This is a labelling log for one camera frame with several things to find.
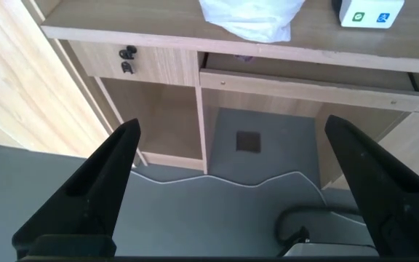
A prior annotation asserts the wooden drawer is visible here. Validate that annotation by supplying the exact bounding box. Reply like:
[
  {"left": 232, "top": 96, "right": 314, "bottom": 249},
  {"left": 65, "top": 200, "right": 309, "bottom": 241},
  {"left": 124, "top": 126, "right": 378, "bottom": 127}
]
[{"left": 68, "top": 40, "right": 200, "bottom": 87}]

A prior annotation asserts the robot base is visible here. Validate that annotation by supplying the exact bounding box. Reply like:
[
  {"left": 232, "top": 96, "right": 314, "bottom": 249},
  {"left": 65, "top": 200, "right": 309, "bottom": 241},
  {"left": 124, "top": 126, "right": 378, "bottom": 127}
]
[{"left": 284, "top": 242, "right": 380, "bottom": 258}]

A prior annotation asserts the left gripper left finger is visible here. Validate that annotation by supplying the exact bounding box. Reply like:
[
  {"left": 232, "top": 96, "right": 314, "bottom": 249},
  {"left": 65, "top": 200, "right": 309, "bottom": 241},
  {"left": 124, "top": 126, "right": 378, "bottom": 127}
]
[{"left": 12, "top": 118, "right": 142, "bottom": 260}]

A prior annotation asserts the wooden pull-out tray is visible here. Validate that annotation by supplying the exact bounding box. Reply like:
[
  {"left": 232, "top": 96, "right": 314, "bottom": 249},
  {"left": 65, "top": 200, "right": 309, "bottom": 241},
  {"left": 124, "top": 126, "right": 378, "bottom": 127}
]
[{"left": 199, "top": 52, "right": 419, "bottom": 114}]

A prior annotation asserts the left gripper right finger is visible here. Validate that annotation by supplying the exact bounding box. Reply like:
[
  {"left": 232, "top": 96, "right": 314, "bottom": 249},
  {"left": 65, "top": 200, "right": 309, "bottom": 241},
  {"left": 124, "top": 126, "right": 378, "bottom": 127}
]
[{"left": 324, "top": 114, "right": 419, "bottom": 257}]

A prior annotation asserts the thin white cable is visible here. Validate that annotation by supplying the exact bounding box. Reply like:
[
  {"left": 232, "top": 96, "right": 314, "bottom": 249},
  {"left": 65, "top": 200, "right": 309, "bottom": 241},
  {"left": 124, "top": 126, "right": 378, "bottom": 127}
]
[{"left": 130, "top": 170, "right": 367, "bottom": 227}]

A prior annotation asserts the wooden counter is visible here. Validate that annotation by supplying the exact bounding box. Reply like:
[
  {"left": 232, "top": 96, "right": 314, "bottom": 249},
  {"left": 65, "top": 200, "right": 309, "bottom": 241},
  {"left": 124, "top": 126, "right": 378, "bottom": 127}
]
[{"left": 0, "top": 0, "right": 419, "bottom": 191}]

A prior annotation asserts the black key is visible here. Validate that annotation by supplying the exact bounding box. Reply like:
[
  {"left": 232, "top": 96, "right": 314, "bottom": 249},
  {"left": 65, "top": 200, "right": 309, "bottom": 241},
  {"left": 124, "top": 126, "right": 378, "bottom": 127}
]
[{"left": 119, "top": 44, "right": 138, "bottom": 75}]

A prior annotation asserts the dark floor socket cover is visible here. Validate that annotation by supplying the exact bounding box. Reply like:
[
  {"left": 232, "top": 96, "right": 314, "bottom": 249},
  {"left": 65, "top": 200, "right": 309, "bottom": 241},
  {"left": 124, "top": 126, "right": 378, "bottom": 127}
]
[{"left": 235, "top": 130, "right": 262, "bottom": 154}]

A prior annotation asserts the white plastic bag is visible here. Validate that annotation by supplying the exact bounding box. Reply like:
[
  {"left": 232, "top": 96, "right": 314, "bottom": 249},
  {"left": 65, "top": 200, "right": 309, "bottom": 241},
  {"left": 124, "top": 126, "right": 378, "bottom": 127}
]
[{"left": 198, "top": 0, "right": 306, "bottom": 44}]

